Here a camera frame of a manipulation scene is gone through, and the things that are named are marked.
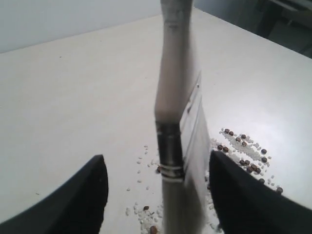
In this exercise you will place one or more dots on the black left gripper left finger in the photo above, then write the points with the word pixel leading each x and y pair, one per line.
pixel 76 207

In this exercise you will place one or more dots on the dark furniture in background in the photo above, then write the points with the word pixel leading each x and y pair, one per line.
pixel 298 12

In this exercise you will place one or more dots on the wide white-bristle paint brush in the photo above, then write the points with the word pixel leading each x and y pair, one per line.
pixel 181 128

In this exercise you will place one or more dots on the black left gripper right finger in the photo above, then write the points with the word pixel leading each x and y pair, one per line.
pixel 244 205

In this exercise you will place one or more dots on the scattered brown pellets and rice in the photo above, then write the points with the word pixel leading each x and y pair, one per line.
pixel 177 214

